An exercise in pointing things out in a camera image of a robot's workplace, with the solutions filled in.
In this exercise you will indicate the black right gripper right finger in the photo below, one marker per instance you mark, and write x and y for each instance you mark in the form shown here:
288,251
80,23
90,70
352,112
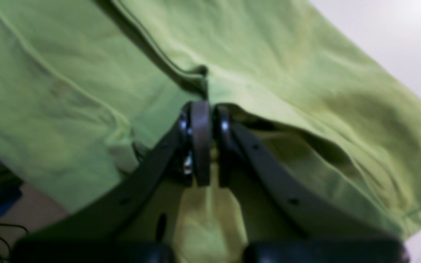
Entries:
285,221

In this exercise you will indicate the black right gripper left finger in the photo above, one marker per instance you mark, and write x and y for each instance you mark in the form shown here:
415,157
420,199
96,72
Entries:
131,223

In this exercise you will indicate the green T-shirt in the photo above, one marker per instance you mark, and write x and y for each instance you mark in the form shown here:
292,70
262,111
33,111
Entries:
89,87

